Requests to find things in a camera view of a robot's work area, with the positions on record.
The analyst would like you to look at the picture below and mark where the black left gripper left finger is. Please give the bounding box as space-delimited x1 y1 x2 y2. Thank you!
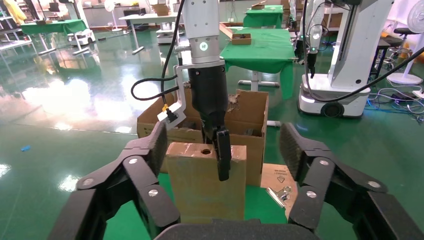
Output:
47 121 181 240

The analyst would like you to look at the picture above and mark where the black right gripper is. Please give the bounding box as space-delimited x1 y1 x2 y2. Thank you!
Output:
187 65 232 182

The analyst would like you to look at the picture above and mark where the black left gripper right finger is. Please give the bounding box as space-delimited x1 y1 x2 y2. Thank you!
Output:
279 123 424 240

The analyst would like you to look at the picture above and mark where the small taped cardboard box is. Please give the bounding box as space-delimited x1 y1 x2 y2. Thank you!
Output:
165 142 248 224

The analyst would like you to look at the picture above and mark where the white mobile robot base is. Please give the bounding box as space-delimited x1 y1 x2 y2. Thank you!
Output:
155 22 180 45
67 29 96 56

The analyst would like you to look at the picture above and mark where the open brown cardboard carton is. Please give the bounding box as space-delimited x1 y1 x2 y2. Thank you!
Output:
136 88 270 187

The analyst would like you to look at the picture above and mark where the flat printed cardboard sheet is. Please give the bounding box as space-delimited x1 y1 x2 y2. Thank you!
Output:
259 162 302 225

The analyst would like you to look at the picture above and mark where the small wooden box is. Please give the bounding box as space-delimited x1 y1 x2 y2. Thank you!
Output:
231 33 252 46

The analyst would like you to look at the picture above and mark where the cardboard box on desk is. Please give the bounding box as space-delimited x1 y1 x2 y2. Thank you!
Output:
151 3 171 17

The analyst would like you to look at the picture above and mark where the silver metal binder clip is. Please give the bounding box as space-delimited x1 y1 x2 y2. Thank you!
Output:
265 185 293 209

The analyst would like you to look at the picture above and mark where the large green clothed table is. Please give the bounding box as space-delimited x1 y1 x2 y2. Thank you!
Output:
220 28 296 128

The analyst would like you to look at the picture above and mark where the black power brick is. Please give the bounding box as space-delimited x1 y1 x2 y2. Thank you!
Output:
390 92 415 101

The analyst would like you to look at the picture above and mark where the wooden tray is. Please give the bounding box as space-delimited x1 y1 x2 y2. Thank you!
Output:
219 22 244 39

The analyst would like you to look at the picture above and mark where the white wheeled background robot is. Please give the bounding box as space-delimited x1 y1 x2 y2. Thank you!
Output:
297 0 395 119

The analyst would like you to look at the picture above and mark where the small green clothed table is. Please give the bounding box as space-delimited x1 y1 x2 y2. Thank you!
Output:
243 4 285 29

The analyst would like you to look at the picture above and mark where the white desk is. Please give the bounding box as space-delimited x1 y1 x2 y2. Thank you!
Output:
118 11 185 56

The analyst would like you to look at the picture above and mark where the black side table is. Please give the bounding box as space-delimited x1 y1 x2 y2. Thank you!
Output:
370 35 403 84

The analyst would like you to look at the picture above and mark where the black case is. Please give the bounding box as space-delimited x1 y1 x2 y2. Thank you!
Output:
123 7 147 17

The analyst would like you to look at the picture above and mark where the black round stool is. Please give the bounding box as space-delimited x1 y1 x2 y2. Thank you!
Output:
387 27 417 64

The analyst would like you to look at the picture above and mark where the long green clothed table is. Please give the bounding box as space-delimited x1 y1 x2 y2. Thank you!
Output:
19 19 88 56

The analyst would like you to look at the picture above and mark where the white standing fan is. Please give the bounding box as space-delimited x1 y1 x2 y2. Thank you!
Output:
103 0 123 33

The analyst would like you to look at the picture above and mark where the metal storage rack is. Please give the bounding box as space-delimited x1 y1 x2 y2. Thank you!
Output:
0 6 34 52

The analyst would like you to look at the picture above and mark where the yellow garment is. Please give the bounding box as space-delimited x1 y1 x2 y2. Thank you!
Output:
2 0 27 25

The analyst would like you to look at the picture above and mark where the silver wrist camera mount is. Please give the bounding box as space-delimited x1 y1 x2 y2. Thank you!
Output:
156 60 226 131

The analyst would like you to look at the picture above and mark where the thick black cable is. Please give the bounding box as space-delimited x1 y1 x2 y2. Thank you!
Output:
303 0 424 104

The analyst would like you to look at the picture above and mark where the thin black camera cable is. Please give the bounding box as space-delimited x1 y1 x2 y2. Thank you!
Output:
130 0 186 114

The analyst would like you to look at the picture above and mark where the blue floor cable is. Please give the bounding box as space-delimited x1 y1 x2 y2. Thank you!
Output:
364 99 424 115

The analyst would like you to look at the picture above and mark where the white floor cable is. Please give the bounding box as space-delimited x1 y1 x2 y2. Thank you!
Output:
367 84 424 115

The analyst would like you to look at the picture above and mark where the white pedestal fan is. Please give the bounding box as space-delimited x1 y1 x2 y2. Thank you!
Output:
386 0 424 86

